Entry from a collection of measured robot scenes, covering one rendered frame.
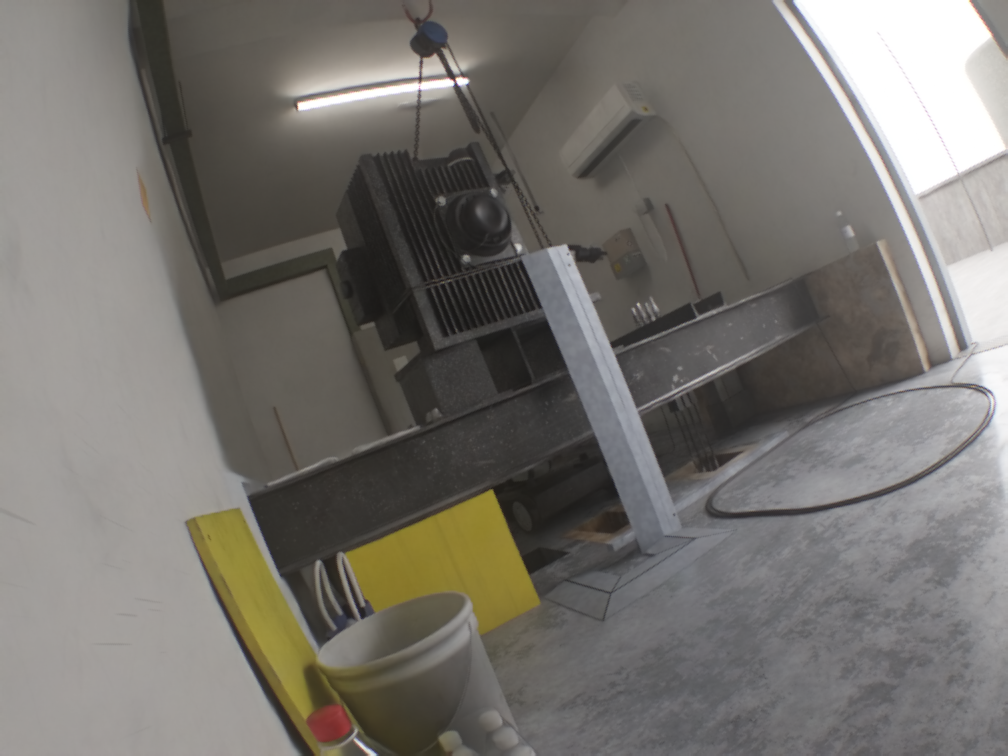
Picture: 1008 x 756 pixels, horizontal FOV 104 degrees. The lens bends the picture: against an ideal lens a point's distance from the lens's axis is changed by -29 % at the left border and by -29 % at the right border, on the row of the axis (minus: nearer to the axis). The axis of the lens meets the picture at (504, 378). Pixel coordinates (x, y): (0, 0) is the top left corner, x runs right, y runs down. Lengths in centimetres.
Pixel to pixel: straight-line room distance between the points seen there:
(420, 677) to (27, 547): 64
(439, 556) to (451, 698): 85
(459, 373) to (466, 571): 63
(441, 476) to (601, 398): 57
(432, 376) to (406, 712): 116
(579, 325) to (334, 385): 354
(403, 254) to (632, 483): 105
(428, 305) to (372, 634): 107
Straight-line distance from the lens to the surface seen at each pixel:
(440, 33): 288
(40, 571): 33
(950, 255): 974
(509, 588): 175
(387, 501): 171
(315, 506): 170
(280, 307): 526
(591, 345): 182
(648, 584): 160
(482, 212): 192
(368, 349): 494
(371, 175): 194
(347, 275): 210
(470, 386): 179
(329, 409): 504
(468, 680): 88
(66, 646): 32
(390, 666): 83
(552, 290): 182
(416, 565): 166
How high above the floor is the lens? 61
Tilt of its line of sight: 3 degrees up
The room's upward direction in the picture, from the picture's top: 22 degrees counter-clockwise
